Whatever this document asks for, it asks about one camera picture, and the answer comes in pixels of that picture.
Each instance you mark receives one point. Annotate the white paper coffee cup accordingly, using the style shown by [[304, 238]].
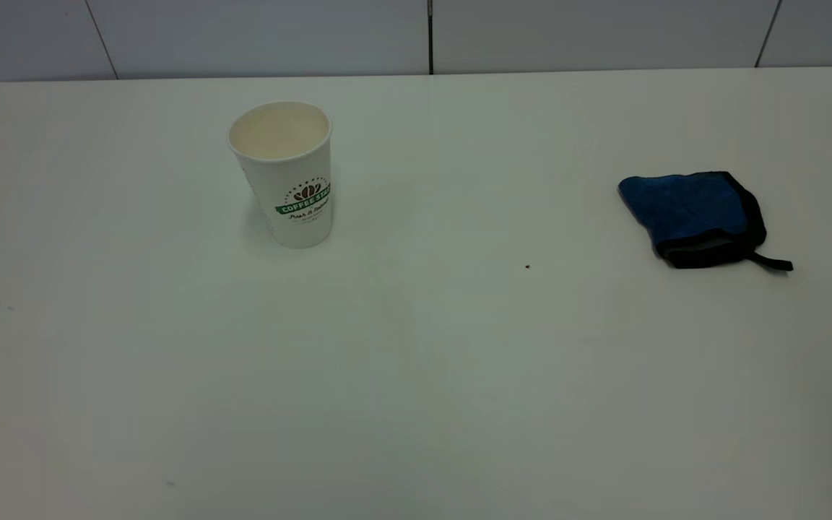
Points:
[[293, 180]]

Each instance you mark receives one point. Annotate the blue cloth with black edge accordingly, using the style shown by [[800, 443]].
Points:
[[683, 206]]

